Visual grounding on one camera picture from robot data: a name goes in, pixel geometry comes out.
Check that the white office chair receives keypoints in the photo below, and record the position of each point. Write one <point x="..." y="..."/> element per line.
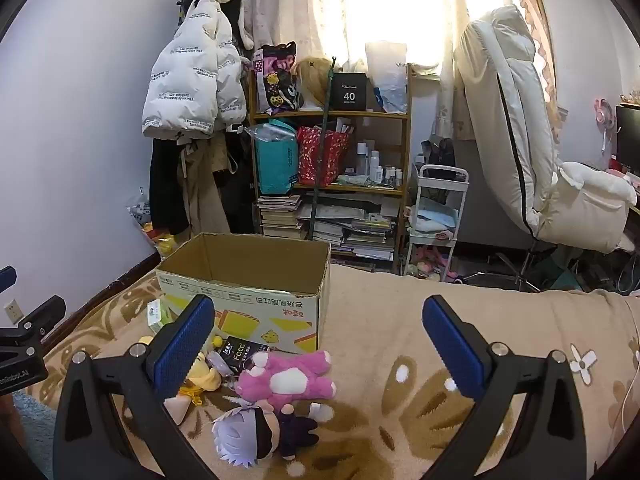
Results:
<point x="520" y="135"/>

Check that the pink plush toy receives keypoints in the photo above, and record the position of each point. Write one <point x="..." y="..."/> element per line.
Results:
<point x="285" y="377"/>

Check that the white trolley cart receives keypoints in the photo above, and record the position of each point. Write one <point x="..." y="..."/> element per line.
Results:
<point x="442" y="169"/>

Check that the group of white bottles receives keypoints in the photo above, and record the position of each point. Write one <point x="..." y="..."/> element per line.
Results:
<point x="372" y="162"/>

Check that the clear plastic bag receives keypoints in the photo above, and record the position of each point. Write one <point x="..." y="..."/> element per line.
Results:
<point x="270" y="132"/>

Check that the white plastic bag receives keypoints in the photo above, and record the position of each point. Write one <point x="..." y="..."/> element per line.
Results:
<point x="387" y="75"/>

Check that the grey translucent pouch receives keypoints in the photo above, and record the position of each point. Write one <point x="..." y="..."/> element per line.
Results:
<point x="222" y="364"/>

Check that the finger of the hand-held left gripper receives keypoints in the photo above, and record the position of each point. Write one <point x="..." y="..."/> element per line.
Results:
<point x="7" y="279"/>
<point x="42" y="315"/>

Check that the black garment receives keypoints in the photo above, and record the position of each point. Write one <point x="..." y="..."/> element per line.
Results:
<point x="165" y="185"/>
<point x="237" y="195"/>

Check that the black monitor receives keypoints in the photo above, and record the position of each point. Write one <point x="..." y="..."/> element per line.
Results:
<point x="629" y="140"/>

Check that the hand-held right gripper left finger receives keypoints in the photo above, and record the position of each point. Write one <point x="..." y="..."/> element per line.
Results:
<point x="184" y="347"/>

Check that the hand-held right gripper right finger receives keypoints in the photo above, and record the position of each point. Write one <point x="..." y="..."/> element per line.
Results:
<point x="455" y="347"/>

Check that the wall socket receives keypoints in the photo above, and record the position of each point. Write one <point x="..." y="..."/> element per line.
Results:
<point x="13" y="311"/>

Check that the pink desk fan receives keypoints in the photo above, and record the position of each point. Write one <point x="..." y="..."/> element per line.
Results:
<point x="605" y="112"/>

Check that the yellow plush doll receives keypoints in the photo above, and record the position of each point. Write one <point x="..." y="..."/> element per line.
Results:
<point x="205" y="375"/>

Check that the bag of yellow toys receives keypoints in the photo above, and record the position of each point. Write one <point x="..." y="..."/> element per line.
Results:
<point x="160" y="245"/>

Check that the stack of magazines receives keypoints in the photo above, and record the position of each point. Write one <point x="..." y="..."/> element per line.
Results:
<point x="360" y="240"/>

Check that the beige floral blanket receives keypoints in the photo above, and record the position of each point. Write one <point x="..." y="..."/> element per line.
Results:
<point x="390" y="320"/>

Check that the blond wig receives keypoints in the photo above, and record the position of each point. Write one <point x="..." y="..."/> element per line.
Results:
<point x="312" y="80"/>

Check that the stack of old books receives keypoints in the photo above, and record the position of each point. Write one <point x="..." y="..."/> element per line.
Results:
<point x="280" y="217"/>

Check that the black backpack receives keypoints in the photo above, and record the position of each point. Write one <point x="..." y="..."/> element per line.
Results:
<point x="440" y="155"/>

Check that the beige coat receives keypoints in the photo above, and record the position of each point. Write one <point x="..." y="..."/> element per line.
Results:
<point x="200" y="195"/>

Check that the light blue cloth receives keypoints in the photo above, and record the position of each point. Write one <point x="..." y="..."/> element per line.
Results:
<point x="435" y="215"/>

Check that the white puffer jacket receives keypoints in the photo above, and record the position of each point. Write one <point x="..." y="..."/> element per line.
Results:
<point x="190" y="70"/>

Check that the wooden shelf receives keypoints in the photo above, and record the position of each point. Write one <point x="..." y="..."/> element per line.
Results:
<point x="350" y="116"/>

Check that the printed cardboard box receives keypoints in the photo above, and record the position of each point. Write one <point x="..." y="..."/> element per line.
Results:
<point x="280" y="317"/>

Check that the black box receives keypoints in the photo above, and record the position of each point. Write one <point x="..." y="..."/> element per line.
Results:
<point x="348" y="92"/>

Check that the red patterned bag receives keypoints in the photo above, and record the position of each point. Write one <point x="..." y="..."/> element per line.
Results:
<point x="335" y="155"/>

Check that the white-haired plush doll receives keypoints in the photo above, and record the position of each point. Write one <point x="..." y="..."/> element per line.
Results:
<point x="245" y="432"/>

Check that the black packet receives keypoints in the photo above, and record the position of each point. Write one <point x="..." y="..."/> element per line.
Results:
<point x="240" y="347"/>

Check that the green tissue pack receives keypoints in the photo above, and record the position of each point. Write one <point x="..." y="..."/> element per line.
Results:
<point x="160" y="315"/>

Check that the teal bag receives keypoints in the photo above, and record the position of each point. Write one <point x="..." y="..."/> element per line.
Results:
<point x="275" y="165"/>

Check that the pink toys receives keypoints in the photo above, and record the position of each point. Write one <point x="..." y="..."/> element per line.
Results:
<point x="430" y="260"/>

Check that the dark wooden bed frame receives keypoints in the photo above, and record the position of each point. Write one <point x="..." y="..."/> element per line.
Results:
<point x="110" y="293"/>

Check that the purple printed bag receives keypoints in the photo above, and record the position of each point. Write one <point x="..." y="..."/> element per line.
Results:
<point x="275" y="80"/>

